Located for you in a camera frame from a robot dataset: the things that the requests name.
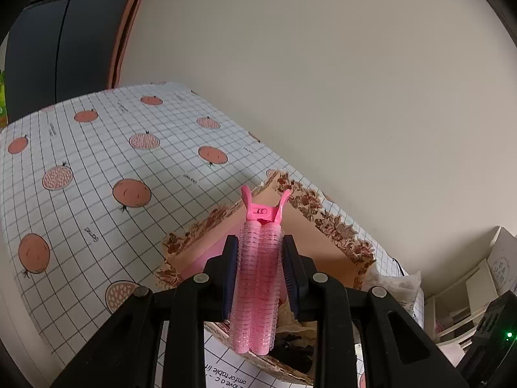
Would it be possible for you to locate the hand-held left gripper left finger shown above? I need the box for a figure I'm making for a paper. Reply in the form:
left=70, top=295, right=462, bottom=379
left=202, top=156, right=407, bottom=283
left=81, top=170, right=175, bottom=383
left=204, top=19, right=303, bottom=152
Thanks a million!
left=50, top=234, right=239, bottom=388

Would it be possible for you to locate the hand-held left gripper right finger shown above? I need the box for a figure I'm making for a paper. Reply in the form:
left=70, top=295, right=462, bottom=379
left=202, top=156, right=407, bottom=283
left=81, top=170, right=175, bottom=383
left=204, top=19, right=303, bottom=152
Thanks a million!
left=280, top=234, right=469, bottom=388

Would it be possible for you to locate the pink hair roller clip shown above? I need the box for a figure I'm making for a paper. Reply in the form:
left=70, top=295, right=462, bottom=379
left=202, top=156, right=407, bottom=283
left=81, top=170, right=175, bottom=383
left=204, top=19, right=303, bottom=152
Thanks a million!
left=230, top=185, right=292, bottom=356

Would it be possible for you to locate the floral cardboard gift box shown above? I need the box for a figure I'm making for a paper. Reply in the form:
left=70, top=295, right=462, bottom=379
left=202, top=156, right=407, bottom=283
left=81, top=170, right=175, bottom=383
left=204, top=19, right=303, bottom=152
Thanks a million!
left=153, top=170, right=378, bottom=386

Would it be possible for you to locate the black toy car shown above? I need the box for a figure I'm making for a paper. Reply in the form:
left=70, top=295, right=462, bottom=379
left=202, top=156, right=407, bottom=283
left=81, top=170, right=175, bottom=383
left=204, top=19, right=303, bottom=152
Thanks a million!
left=269, top=331, right=316, bottom=372

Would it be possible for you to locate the white paper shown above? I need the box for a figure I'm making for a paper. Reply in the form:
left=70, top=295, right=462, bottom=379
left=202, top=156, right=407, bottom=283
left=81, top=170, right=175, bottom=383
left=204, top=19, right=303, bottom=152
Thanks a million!
left=364, top=271, right=423, bottom=320

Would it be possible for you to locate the white shelf unit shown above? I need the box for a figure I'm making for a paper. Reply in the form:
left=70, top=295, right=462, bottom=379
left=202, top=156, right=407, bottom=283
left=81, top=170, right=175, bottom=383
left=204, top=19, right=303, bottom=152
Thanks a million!
left=424, top=226, right=517, bottom=348

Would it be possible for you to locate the dark door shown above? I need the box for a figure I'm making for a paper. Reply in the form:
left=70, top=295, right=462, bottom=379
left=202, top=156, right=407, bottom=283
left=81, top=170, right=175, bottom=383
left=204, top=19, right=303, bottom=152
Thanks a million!
left=4, top=0, right=138, bottom=124

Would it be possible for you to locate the green packet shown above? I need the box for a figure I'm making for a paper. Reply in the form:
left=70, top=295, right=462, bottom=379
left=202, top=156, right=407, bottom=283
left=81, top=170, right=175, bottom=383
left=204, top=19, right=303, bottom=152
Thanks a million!
left=0, top=70, right=9, bottom=128

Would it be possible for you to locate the pink door frame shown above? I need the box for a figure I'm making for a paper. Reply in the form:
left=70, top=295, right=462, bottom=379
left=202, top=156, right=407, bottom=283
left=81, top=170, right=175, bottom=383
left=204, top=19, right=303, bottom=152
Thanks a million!
left=107, top=0, right=142, bottom=90

